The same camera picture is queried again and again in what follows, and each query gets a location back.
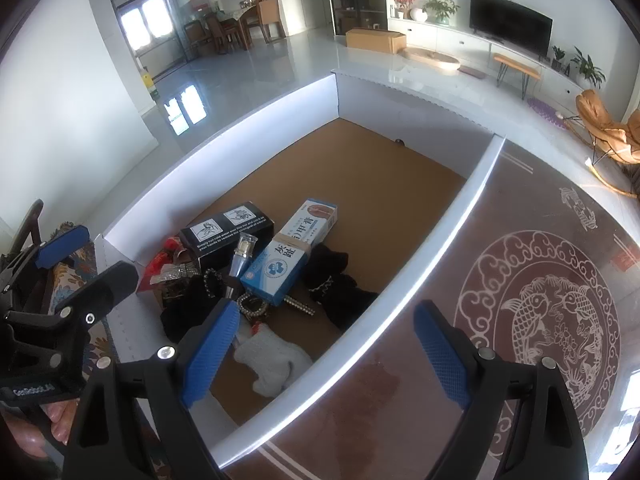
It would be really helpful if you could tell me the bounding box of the orange lounge chair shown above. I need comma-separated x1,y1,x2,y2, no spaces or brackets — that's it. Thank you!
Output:
576,89,639,200

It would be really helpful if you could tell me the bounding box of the black box with pictures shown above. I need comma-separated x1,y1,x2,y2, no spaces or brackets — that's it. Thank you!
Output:
179,202,274,274

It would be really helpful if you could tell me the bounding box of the black flat television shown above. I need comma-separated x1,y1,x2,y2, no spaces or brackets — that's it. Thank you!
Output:
470,0,552,56

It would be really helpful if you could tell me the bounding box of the white cardboard box tray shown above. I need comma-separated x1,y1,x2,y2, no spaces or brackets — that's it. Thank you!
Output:
92,70,508,469

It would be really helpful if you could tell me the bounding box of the person's left hand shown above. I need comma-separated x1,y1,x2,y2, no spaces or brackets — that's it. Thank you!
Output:
0,398,79,461

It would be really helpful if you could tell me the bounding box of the black fabric pouch with chain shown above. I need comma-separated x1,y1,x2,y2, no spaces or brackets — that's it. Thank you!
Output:
300,243,378,332

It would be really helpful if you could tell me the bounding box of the wooden dining table set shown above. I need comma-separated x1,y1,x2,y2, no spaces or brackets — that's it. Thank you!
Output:
183,0,286,55

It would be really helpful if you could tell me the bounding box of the blue white medicine box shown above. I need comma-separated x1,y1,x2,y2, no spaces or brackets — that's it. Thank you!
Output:
241,200,338,306

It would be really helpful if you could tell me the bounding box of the blue perfume bottle glass cap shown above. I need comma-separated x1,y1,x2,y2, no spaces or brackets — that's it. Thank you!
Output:
226,232,258,299

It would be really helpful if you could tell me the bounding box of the cardboard box on floor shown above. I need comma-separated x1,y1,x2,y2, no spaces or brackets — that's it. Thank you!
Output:
345,28,407,54

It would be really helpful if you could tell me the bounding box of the green plant beside television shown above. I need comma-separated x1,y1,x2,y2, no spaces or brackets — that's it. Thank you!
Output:
570,47,606,89

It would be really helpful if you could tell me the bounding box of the green potted plant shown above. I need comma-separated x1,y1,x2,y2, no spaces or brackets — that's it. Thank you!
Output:
423,0,460,25

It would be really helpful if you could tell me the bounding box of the wooden bench with metal legs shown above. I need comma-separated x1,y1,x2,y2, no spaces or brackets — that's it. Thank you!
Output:
494,54,541,100

